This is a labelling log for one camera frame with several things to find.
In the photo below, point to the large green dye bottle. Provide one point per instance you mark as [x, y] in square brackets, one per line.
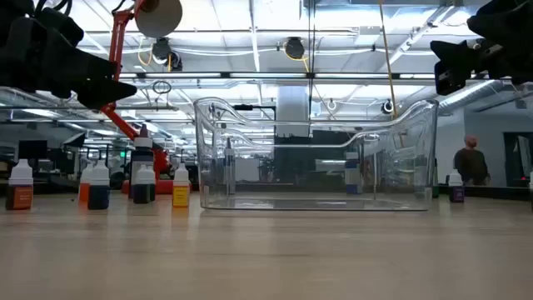
[435, 191]

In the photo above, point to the small yellow dye bottle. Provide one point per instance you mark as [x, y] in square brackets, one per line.
[181, 196]

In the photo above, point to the person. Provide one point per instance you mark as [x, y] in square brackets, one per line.
[470, 166]

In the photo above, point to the small blue dye bottle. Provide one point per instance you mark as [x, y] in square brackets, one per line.
[98, 196]

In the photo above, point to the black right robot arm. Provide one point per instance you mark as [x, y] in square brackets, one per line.
[508, 16]

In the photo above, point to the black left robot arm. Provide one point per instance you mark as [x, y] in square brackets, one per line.
[54, 25]

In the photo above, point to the black computer monitor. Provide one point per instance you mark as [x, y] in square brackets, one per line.
[32, 150]

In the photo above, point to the large purple dye bottle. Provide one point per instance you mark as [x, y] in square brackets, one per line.
[142, 156]

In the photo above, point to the small orange dye bottle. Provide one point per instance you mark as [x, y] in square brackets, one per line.
[84, 191]

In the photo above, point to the small green dye bottle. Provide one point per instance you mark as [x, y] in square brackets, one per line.
[141, 193]

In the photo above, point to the small dark red dye bottle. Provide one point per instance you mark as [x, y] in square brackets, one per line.
[153, 192]

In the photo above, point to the clear plastic bin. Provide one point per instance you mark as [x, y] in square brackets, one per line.
[316, 203]

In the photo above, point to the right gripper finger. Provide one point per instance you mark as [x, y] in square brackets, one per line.
[451, 75]

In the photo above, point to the red desk lamp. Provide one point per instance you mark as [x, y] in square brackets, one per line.
[116, 46]

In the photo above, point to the silver ventilation duct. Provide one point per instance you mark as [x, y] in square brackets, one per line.
[470, 98]

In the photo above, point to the small purple dye bottle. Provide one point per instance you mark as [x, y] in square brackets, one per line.
[456, 193]

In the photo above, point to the small brown bottle orange label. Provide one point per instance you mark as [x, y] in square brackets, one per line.
[18, 196]

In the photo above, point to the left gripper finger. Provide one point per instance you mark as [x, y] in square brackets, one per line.
[108, 92]
[91, 68]

